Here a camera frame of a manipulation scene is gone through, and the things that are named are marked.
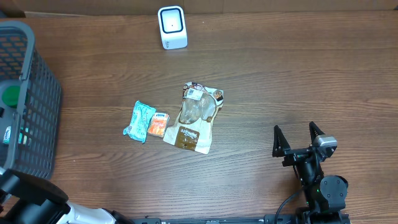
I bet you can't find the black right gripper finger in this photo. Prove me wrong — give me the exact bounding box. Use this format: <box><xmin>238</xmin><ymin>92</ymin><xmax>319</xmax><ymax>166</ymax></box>
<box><xmin>272</xmin><ymin>125</ymin><xmax>291</xmax><ymax>157</ymax></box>
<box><xmin>309</xmin><ymin>121</ymin><xmax>325</xmax><ymax>145</ymax></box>

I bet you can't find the brown white snack pouch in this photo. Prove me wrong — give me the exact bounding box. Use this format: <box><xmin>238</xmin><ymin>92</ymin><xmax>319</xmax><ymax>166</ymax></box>
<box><xmin>163</xmin><ymin>82</ymin><xmax>224</xmax><ymax>154</ymax></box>

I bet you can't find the orange tissue pack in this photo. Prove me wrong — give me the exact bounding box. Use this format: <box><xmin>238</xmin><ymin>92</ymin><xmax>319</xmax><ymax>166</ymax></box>
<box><xmin>147</xmin><ymin>112</ymin><xmax>170</xmax><ymax>138</ymax></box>

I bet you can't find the teal tissue pack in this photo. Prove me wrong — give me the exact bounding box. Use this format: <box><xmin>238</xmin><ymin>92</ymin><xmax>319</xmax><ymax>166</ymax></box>
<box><xmin>123</xmin><ymin>101</ymin><xmax>156</xmax><ymax>143</ymax></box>

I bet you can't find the small teal carton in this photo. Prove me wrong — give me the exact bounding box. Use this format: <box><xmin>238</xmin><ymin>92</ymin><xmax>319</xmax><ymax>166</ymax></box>
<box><xmin>2</xmin><ymin>126</ymin><xmax>30</xmax><ymax>145</ymax></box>

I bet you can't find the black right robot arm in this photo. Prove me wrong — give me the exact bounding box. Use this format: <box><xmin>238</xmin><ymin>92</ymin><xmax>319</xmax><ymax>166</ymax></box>
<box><xmin>272</xmin><ymin>121</ymin><xmax>351</xmax><ymax>224</ymax></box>

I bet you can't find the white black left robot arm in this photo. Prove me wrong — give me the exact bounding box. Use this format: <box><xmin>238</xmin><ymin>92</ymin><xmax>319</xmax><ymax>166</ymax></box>
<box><xmin>1</xmin><ymin>169</ymin><xmax>134</xmax><ymax>224</ymax></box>

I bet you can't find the white barcode scanner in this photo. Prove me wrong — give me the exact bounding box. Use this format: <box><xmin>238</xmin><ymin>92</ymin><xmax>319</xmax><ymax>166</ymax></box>
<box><xmin>157</xmin><ymin>6</ymin><xmax>188</xmax><ymax>50</ymax></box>

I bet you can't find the grey plastic mesh basket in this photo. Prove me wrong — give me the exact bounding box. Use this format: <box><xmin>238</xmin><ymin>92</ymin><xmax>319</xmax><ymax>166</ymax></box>
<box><xmin>1</xmin><ymin>21</ymin><xmax>62</xmax><ymax>179</ymax></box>

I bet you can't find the green capped bottle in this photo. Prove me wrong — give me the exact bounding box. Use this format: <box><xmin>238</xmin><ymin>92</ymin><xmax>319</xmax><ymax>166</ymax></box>
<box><xmin>1</xmin><ymin>86</ymin><xmax>21</xmax><ymax>108</ymax></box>

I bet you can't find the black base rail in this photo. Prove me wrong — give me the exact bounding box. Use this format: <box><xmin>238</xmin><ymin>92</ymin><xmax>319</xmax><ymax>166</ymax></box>
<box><xmin>130</xmin><ymin>214</ymin><xmax>299</xmax><ymax>224</ymax></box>

